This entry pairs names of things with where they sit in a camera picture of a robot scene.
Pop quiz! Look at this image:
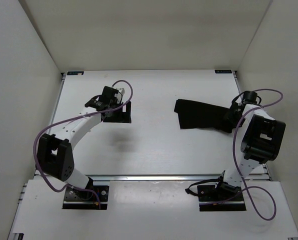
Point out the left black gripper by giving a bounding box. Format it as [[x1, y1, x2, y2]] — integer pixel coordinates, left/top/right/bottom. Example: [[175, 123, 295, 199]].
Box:
[[104, 99, 132, 123]]

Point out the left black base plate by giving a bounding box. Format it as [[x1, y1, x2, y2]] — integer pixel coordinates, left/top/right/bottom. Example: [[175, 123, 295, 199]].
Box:
[[62, 182, 110, 210]]

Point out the right blue table label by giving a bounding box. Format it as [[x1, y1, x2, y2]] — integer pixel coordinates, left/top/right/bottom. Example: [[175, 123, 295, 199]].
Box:
[[214, 69, 233, 74]]

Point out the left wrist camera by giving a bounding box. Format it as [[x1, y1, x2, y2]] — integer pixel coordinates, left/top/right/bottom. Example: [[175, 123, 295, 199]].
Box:
[[116, 88, 125, 96]]

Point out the aluminium table rail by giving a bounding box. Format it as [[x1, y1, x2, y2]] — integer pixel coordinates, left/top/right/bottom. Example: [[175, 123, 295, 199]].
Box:
[[33, 174, 272, 183]]

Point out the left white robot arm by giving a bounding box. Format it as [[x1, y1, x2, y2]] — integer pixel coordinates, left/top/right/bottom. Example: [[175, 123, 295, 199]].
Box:
[[33, 84, 132, 199]]

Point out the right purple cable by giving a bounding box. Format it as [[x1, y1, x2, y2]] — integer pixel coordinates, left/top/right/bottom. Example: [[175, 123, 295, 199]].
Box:
[[198, 88, 284, 221]]

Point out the blue table label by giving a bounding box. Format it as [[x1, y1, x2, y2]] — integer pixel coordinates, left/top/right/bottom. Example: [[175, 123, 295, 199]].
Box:
[[214, 69, 233, 74], [66, 71, 84, 76]]

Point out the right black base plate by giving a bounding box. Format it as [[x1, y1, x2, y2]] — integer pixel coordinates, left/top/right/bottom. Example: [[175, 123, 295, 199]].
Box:
[[185, 177, 247, 212]]

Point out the purple cable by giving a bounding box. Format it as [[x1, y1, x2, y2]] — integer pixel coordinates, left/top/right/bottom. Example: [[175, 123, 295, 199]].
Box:
[[32, 79, 134, 210], [198, 88, 284, 221]]

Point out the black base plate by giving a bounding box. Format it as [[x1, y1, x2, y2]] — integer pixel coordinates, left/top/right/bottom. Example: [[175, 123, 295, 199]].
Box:
[[185, 177, 247, 212], [62, 182, 110, 210]]

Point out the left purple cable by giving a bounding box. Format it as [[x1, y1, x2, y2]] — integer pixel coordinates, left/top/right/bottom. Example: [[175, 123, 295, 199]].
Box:
[[32, 79, 134, 210]]

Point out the left blue table label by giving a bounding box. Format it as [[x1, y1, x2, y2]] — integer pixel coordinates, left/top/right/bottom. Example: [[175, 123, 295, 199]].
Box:
[[66, 71, 84, 76]]

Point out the black skirt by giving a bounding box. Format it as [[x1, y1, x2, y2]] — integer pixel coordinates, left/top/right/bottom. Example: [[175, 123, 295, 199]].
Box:
[[174, 99, 233, 134]]

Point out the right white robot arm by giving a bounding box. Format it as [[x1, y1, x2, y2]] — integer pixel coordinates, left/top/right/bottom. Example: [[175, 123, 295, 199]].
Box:
[[213, 91, 286, 200]]

